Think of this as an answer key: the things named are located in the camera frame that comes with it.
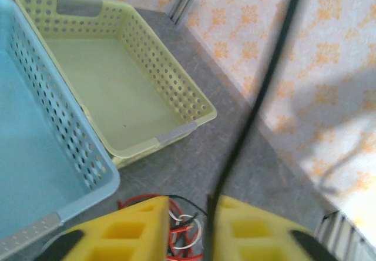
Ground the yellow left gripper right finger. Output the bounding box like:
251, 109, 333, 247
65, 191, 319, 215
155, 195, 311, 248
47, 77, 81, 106
205, 195, 340, 261

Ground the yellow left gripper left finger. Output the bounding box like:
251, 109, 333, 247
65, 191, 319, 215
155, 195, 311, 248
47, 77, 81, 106
38, 195, 172, 261

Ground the red cable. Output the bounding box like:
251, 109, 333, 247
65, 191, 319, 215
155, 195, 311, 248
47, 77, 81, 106
117, 195, 165, 212

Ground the white cable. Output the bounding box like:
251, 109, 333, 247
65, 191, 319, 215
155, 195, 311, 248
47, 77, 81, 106
174, 213, 204, 240
172, 213, 193, 250

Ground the pile of red black wires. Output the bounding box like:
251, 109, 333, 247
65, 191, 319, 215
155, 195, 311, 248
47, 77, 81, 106
167, 199, 206, 260

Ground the black cable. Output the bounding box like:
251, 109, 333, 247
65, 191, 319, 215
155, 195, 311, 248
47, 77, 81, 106
169, 195, 208, 223
205, 0, 308, 261

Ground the yellow perforated plastic basket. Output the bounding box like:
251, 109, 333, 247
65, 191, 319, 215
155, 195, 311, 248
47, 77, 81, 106
10, 0, 218, 168

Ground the blue perforated plastic basket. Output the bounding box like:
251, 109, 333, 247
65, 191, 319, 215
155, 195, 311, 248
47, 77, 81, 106
0, 0, 121, 261

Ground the aluminium side rail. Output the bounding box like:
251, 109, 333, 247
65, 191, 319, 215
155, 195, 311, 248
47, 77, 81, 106
315, 210, 376, 261

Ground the aluminium frame post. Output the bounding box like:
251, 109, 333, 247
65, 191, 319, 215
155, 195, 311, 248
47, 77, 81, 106
169, 0, 203, 25

